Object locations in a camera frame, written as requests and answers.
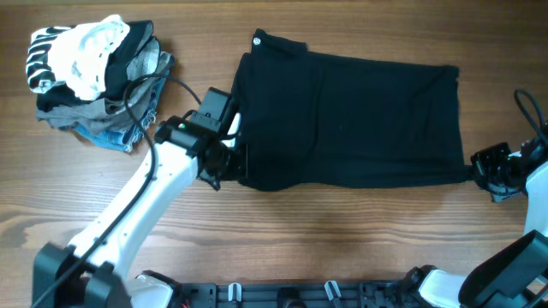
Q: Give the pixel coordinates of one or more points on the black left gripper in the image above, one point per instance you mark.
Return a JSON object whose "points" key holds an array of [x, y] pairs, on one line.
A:
{"points": [[234, 174]]}

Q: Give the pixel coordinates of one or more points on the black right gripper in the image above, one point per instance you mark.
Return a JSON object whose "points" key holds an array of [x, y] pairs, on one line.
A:
{"points": [[479, 162]]}

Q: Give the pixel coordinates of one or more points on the black t-shirt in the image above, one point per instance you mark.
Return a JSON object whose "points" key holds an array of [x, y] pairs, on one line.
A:
{"points": [[308, 117]]}

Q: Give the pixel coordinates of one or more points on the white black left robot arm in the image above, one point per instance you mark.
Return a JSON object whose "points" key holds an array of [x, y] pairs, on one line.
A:
{"points": [[92, 270]]}

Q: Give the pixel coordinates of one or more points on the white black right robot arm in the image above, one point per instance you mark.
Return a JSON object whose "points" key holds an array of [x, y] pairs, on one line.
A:
{"points": [[502, 280]]}

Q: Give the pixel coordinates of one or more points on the grey folded garment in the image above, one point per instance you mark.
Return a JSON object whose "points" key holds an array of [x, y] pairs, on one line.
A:
{"points": [[61, 109]]}

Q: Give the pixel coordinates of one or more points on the black folded garment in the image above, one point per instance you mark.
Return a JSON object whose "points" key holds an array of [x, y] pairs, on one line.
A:
{"points": [[122, 67]]}

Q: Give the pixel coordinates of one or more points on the white lace garment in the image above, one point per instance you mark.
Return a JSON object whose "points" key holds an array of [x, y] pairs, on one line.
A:
{"points": [[78, 57]]}

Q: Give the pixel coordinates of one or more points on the black white striped garment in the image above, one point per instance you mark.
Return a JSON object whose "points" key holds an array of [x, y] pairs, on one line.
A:
{"points": [[40, 75]]}

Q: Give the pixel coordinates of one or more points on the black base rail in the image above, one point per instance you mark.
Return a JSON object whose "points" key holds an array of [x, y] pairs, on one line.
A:
{"points": [[365, 294]]}

